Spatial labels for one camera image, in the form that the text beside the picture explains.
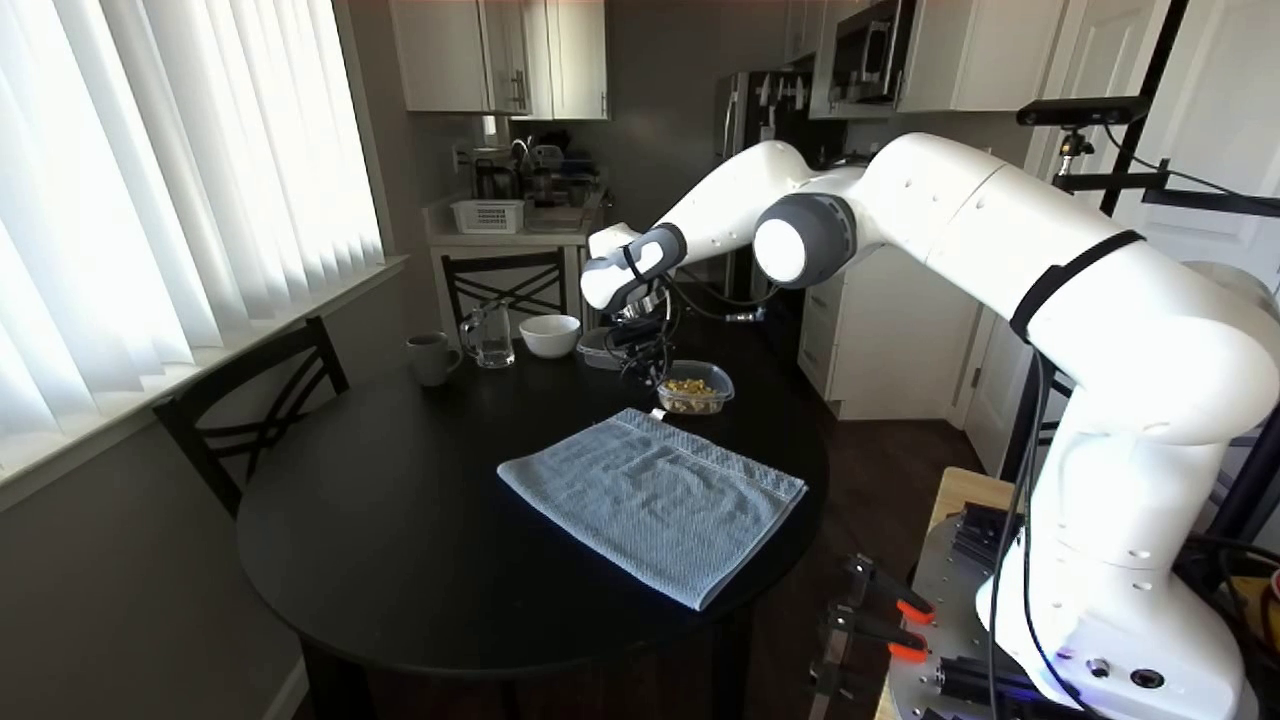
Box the food pieces in lunchbox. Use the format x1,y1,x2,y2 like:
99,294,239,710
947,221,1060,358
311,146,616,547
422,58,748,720
661,382,718,416

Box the blue towel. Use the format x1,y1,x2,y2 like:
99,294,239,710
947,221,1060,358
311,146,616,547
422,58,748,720
497,409,808,614

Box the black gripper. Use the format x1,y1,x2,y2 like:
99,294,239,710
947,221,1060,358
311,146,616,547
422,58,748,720
607,284,672,421

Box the white tub on counter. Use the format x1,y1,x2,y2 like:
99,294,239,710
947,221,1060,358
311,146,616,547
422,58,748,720
453,199,526,235

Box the dark grey mug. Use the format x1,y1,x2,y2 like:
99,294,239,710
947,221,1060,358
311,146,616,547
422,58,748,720
407,331,461,388

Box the orange handled clamp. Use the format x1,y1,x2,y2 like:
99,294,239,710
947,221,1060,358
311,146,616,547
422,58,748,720
837,555,934,630
802,614,929,720

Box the white ceramic bowl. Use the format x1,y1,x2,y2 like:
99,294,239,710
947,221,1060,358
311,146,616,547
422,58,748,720
518,313,579,360

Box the vertical window blinds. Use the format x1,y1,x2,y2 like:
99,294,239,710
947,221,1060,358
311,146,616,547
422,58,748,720
0,0,385,450

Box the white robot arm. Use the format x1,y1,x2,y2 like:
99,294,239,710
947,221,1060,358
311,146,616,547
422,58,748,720
579,133,1280,720

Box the clear plastic lunchbox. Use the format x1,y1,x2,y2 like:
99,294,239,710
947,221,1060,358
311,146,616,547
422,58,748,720
654,360,736,416

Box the white kitchen cabinets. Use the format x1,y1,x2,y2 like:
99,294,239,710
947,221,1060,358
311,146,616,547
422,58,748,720
388,0,1172,120

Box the black camera tripod stand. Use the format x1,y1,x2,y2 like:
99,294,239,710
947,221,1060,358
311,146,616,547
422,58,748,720
1016,0,1280,221

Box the clear glass jug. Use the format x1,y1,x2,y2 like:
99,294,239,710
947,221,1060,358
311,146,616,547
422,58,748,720
461,306,517,369

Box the black dining chair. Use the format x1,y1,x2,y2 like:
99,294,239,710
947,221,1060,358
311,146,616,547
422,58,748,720
438,248,566,323
155,318,348,511

